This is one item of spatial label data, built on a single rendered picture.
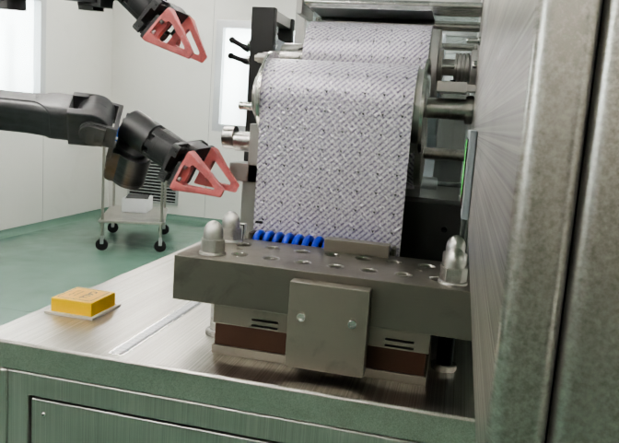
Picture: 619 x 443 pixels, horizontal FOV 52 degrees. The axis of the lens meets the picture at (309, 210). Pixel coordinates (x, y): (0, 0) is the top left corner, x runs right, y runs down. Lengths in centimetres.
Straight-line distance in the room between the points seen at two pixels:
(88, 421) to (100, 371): 7
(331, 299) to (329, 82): 36
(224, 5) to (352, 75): 613
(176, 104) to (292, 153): 623
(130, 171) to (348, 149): 37
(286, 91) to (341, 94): 9
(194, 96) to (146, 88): 57
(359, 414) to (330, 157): 40
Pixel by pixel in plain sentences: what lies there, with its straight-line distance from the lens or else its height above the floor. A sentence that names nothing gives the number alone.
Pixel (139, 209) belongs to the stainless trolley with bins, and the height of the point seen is 29.
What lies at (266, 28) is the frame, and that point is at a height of 140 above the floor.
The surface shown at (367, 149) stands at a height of 118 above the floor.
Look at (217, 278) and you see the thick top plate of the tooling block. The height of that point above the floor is 101.
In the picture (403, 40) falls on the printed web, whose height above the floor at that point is 137.
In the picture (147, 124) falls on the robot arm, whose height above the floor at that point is 119.
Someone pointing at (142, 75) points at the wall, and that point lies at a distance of 741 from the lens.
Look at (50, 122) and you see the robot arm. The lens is 107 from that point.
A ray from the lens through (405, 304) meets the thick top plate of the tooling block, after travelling 80.
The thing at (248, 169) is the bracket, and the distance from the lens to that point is 110.
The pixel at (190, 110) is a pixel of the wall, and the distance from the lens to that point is 714.
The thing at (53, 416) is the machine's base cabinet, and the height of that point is 80.
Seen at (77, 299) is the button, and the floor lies 92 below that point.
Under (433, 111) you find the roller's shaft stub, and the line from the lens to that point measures 101.
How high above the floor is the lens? 122
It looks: 8 degrees down
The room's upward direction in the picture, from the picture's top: 4 degrees clockwise
